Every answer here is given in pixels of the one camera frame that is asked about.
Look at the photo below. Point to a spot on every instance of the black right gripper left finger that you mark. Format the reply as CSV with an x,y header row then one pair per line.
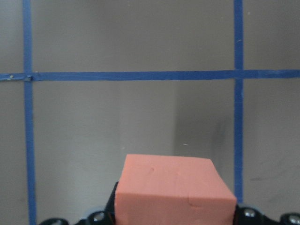
x,y
105,216

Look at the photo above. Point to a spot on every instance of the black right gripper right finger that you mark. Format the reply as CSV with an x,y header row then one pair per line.
x,y
248,215

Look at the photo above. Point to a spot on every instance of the orange foam cube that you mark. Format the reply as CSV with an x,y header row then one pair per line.
x,y
172,190

